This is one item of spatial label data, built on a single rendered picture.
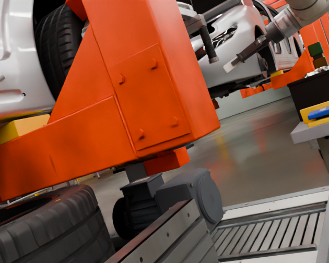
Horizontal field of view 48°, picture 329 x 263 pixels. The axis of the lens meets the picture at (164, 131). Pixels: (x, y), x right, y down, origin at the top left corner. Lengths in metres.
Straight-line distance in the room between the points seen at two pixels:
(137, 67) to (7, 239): 0.43
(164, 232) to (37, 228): 0.24
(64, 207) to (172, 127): 0.27
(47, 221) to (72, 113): 0.35
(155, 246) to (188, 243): 0.12
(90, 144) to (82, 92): 0.13
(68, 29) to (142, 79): 0.58
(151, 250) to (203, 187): 0.43
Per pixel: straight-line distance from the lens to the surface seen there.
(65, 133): 0.97
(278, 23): 1.35
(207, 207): 1.07
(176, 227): 0.78
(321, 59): 1.32
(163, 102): 0.78
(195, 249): 0.83
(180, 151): 1.45
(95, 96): 0.91
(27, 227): 0.65
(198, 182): 1.08
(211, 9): 5.00
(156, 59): 0.79
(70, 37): 1.31
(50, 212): 0.69
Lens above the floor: 0.57
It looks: 1 degrees down
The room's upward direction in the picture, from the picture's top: 20 degrees counter-clockwise
